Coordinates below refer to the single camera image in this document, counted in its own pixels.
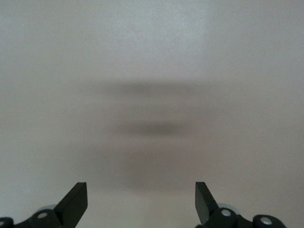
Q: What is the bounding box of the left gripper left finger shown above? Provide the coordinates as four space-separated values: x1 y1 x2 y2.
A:
0 182 88 228

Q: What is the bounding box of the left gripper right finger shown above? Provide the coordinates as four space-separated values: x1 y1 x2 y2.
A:
195 181 285 228

